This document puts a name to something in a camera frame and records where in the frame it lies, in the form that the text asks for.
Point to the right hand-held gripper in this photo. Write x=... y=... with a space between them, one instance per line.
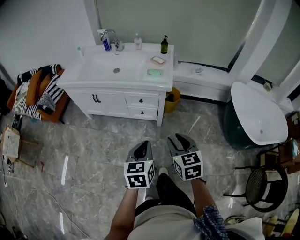
x=191 y=166

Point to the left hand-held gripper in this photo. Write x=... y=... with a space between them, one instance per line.
x=137 y=174

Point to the green soap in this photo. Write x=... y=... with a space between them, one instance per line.
x=148 y=75

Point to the pink soap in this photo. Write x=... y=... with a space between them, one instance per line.
x=152 y=62

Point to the cream soap bar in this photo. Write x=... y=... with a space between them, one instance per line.
x=158 y=60

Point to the person's right forearm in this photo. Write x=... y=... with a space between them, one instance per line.
x=202 y=197

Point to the person's left forearm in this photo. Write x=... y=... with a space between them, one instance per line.
x=125 y=211

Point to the person's white shoe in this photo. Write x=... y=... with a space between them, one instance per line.
x=163 y=170

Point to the white vanity drawer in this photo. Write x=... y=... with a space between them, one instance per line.
x=133 y=100
x=134 y=113

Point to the yellow waste bin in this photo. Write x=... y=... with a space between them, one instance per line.
x=172 y=104

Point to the person's black trousers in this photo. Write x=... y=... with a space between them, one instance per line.
x=173 y=194

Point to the white vanity with sink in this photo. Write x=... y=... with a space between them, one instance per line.
x=105 y=103

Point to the white raised ledge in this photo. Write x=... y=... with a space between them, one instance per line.
x=199 y=83

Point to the person's white shirt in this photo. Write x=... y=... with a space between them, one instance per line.
x=168 y=225

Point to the white dark green bathtub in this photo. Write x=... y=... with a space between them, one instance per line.
x=257 y=112

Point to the blue checked cloth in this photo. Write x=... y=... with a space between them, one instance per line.
x=211 y=222

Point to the black wicker chair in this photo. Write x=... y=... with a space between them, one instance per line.
x=256 y=187

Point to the metal sink drain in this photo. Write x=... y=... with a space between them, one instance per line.
x=116 y=69

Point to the orange sofa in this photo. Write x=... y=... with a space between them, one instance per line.
x=57 y=112

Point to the dark green pump bottle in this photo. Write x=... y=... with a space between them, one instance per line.
x=164 y=47

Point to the small red tool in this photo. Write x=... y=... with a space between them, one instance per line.
x=42 y=166

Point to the small pale box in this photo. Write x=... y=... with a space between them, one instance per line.
x=267 y=86

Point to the black white striped blanket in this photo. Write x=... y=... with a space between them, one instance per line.
x=55 y=89

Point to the wooden shelf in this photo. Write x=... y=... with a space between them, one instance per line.
x=289 y=159

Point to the pink pump bottle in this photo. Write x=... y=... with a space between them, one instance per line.
x=138 y=43

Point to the blue striped spray bottle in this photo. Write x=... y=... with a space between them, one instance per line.
x=106 y=44

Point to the small white teal-capped tube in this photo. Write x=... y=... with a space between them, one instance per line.
x=80 y=52

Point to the chrome faucet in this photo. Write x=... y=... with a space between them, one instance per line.
x=110 y=31

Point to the white perforated appliance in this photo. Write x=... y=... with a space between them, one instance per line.
x=10 y=143

